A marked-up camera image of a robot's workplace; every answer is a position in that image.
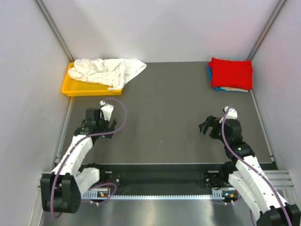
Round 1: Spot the white printed t-shirt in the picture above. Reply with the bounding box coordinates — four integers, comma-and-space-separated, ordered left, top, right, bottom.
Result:
68, 58, 147, 90

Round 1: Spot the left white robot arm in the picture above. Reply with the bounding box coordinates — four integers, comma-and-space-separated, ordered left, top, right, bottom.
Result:
40, 104, 117, 213

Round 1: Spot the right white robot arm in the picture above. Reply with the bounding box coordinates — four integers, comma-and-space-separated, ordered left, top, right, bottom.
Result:
199, 115, 301, 226

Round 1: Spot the beige folded t-shirt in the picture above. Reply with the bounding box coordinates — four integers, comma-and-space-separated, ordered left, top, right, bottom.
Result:
221, 87, 249, 93

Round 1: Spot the yellow plastic tray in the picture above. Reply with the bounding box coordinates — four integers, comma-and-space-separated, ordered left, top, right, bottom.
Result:
61, 62, 123, 97

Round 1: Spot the blue folded t-shirt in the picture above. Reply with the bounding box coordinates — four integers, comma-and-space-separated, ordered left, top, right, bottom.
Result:
207, 65, 223, 91

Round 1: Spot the red folded t-shirt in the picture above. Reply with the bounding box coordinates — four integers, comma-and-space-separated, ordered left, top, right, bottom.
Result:
208, 57, 253, 91

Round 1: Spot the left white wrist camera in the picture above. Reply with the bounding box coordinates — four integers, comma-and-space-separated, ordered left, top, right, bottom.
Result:
100, 101, 114, 121

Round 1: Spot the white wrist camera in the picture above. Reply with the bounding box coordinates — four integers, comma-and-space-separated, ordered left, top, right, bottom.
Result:
219, 106, 238, 124
100, 101, 114, 121

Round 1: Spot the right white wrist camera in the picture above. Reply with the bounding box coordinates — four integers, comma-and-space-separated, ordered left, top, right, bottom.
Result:
219, 106, 238, 124

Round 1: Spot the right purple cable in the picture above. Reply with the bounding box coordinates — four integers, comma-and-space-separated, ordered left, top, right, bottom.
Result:
221, 104, 293, 226

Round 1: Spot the grey slotted cable duct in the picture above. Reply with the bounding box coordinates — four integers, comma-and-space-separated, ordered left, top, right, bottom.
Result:
81, 188, 239, 201

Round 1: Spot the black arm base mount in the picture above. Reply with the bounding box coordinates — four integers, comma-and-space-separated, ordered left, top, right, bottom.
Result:
79, 163, 227, 195

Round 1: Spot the left aluminium frame rail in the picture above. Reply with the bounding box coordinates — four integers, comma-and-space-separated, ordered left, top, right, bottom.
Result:
34, 0, 74, 169

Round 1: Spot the aluminium frame rail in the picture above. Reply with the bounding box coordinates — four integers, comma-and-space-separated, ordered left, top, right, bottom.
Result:
247, 0, 288, 167
34, 0, 74, 169

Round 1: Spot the right aluminium frame rail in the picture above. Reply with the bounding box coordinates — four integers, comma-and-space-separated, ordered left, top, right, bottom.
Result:
247, 0, 288, 167

